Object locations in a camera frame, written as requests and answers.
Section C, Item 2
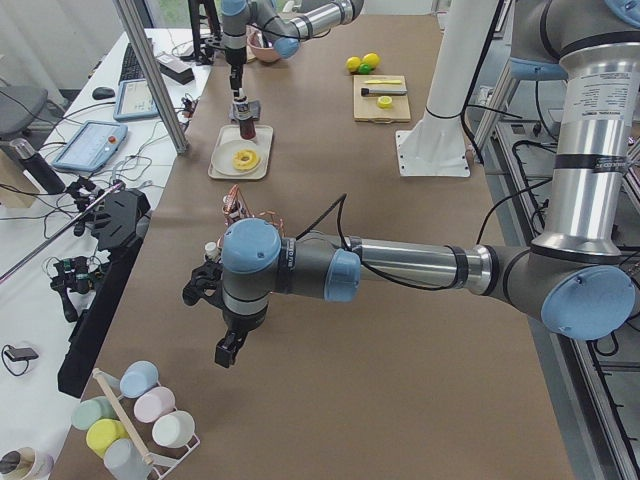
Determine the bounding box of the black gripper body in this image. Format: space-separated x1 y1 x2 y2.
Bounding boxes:
227 47 246 91
182 264 268 335

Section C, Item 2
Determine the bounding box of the tea bottle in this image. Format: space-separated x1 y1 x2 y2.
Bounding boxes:
233 97 256 140
204 241 222 263

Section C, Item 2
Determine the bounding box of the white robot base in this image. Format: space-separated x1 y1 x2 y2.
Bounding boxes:
396 0 503 178

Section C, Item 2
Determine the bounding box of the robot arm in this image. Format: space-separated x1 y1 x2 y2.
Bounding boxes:
182 1 639 367
221 0 364 101

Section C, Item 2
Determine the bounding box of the grey folded cloth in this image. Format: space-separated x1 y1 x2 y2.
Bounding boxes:
229 99 261 122

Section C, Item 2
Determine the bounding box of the pink bowl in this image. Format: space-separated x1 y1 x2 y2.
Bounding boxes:
247 27 281 63

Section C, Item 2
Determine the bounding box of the donut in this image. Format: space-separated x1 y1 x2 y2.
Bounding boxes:
232 149 261 172

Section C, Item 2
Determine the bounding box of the white plate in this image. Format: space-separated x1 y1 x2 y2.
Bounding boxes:
212 139 263 176

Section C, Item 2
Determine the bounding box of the pink cup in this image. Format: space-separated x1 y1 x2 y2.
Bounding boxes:
134 386 175 423

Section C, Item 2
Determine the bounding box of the blue cup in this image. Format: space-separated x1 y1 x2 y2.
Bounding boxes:
120 360 159 399

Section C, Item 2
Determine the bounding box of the white cup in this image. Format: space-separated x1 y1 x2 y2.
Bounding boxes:
152 410 195 448

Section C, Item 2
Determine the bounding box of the teach pendant far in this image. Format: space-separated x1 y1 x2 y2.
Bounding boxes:
113 79 159 122

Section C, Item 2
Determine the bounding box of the teach pendant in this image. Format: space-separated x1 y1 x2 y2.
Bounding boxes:
51 121 128 173
113 79 159 122

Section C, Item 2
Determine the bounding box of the black keyboard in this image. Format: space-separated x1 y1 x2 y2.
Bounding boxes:
118 43 145 83

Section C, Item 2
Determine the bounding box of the lower yellow lemon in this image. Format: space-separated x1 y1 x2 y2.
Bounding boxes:
345 56 362 73

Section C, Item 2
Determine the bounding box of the yellow lemon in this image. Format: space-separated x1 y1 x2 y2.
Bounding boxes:
362 52 381 70
345 56 362 73

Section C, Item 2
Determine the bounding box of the metal muddler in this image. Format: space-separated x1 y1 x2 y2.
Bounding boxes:
360 87 408 97

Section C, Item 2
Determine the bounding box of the green lime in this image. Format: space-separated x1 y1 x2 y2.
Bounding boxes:
357 63 373 75

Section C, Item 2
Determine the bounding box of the black computer mouse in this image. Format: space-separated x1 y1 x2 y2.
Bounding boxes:
92 87 115 100

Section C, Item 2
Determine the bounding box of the upper yellow lemon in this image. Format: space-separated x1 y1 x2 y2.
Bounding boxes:
362 52 381 70

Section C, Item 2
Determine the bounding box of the wooden cutting board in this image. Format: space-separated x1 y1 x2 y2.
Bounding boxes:
353 74 411 123

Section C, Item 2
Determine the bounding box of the half lemon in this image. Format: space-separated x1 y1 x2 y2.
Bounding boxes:
376 96 393 109

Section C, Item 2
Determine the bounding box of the grey cup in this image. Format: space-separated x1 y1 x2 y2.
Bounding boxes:
103 439 151 480

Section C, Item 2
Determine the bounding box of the teach pendant near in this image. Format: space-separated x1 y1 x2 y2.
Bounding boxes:
51 121 128 173

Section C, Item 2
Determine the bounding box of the yellow cup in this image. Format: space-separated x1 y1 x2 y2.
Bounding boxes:
85 419 129 458

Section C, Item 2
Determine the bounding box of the green cup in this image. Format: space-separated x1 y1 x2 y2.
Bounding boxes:
71 396 117 431

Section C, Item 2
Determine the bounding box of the yellow plastic knife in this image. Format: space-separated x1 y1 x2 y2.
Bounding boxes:
364 79 403 85

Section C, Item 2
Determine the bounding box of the black thermos bottle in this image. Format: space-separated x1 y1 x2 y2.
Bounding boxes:
9 138 66 195

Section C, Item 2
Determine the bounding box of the paper cup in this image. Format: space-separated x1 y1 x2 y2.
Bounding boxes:
1 447 54 480

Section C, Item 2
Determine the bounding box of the aluminium frame post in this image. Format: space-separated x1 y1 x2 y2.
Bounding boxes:
113 0 189 154

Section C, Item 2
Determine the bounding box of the copper wire bottle rack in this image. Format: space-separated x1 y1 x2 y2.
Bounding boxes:
222 184 286 237

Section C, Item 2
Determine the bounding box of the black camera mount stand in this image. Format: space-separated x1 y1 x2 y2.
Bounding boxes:
50 188 151 398

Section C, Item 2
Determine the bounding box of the white wire cup rack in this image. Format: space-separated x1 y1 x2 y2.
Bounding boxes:
92 368 201 479

